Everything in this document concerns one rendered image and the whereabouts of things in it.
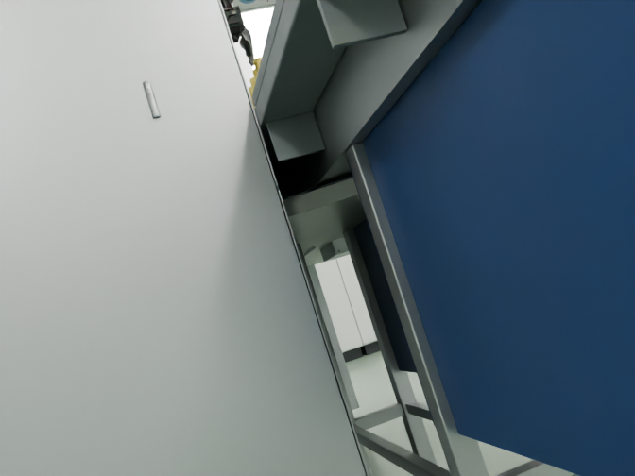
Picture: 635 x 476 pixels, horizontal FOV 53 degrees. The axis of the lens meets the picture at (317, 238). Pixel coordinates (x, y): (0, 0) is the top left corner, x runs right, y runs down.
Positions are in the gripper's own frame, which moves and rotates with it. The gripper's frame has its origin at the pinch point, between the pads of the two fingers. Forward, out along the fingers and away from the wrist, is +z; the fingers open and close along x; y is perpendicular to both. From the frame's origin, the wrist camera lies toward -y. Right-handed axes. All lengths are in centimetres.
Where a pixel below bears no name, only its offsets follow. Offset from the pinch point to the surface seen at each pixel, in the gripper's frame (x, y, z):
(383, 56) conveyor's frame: 4, 105, 46
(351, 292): 72, -373, 69
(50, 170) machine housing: -40, 76, 39
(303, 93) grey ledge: -1, 83, 40
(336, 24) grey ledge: -2, 113, 45
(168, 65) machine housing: -19, 74, 27
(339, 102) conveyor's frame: 2, 86, 44
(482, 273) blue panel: 6, 106, 72
